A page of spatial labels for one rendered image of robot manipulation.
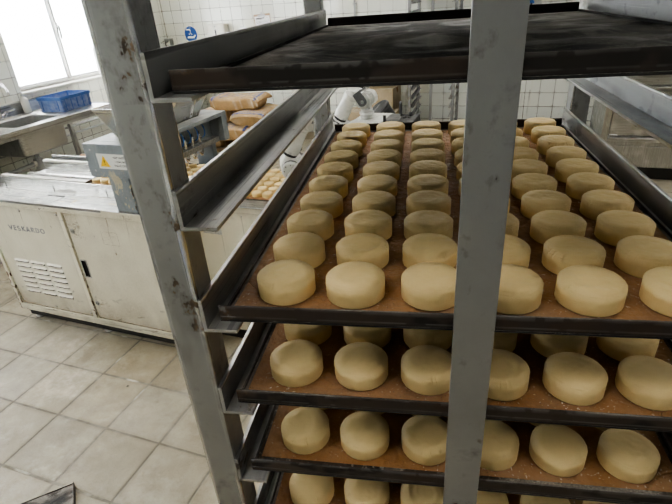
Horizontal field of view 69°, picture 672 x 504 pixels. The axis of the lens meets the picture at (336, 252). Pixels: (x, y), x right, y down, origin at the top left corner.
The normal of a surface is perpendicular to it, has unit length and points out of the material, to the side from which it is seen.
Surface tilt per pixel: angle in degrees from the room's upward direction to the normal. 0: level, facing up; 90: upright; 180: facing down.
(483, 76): 90
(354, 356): 0
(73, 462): 0
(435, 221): 0
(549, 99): 90
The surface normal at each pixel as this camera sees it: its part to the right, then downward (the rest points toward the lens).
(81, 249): -0.36, 0.46
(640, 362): -0.07, -0.88
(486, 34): -0.15, 0.47
